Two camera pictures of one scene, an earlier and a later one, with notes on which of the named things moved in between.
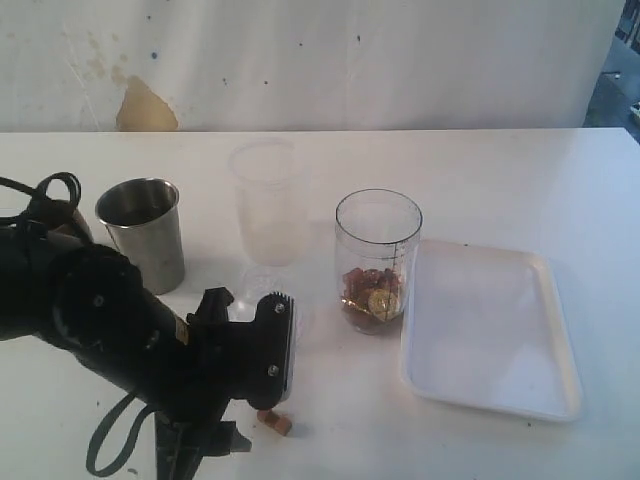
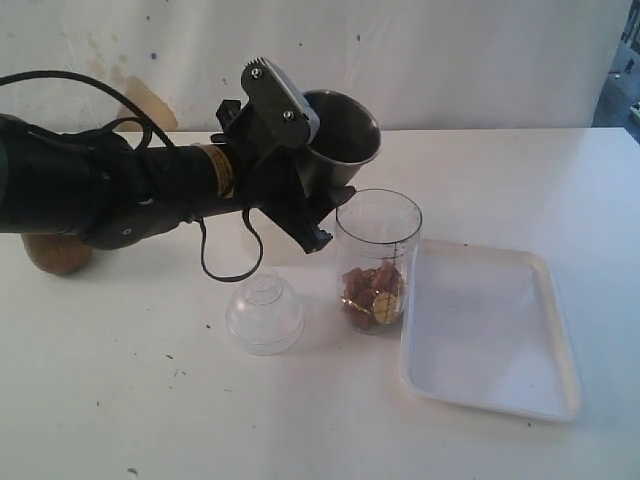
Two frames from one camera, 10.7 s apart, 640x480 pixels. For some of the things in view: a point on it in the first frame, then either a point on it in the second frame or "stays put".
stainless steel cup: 142,218 → 346,144
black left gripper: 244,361 → 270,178
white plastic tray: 483,329 stays put
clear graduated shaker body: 377,233 stays put
